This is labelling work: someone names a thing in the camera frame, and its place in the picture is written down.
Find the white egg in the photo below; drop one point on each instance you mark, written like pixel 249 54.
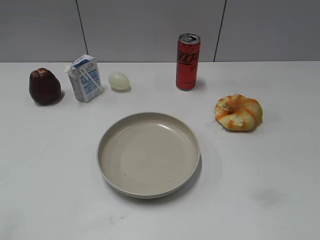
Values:
pixel 119 81

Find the orange yellow pumpkin bread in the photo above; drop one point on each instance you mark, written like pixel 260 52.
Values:
pixel 238 113

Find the white blue milk carton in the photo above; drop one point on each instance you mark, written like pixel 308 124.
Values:
pixel 84 77

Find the beige round plate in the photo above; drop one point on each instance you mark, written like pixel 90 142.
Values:
pixel 148 155

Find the red soda can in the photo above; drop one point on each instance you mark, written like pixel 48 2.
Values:
pixel 188 51

